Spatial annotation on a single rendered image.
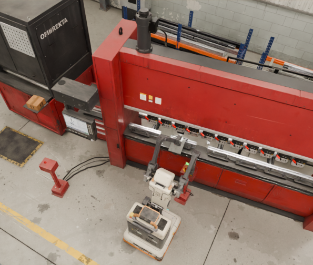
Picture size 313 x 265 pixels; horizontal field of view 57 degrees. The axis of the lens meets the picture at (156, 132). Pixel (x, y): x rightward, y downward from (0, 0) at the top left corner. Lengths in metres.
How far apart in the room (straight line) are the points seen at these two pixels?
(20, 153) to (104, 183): 1.64
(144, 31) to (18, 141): 3.47
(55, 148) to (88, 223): 1.60
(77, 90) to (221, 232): 2.94
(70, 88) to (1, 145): 2.65
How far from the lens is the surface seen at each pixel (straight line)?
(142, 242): 4.23
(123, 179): 4.96
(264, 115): 3.53
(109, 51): 3.47
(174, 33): 5.37
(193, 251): 4.54
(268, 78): 3.36
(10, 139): 5.94
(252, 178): 4.35
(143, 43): 3.37
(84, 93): 3.49
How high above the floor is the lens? 4.31
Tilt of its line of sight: 51 degrees down
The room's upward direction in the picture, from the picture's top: 3 degrees clockwise
